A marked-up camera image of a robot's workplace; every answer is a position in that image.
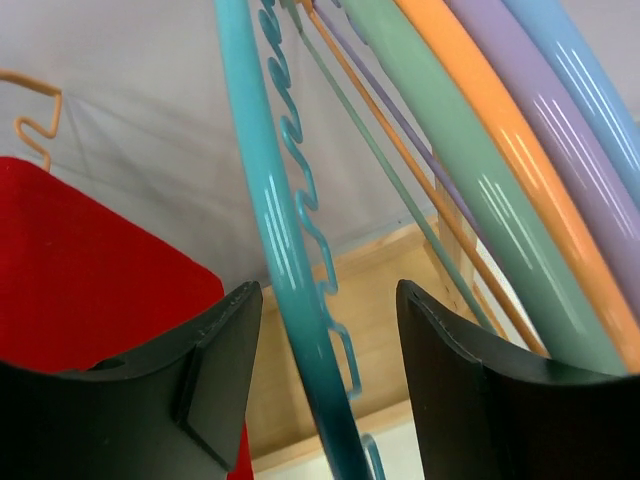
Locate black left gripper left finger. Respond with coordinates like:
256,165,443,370
1,281,263,479

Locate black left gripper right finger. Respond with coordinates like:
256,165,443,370
396,280,639,479

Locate empty green hanger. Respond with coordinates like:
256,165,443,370
279,0,629,376

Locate red trousers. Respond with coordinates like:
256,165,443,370
1,157,253,479

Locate empty orange hanger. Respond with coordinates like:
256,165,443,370
299,0,640,374

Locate orange hanger with red trousers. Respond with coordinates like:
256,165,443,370
1,68,63,172

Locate empty light blue hanger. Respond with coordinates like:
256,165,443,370
505,0,639,204

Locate wooden clothes rack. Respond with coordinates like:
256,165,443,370
247,174,473,479

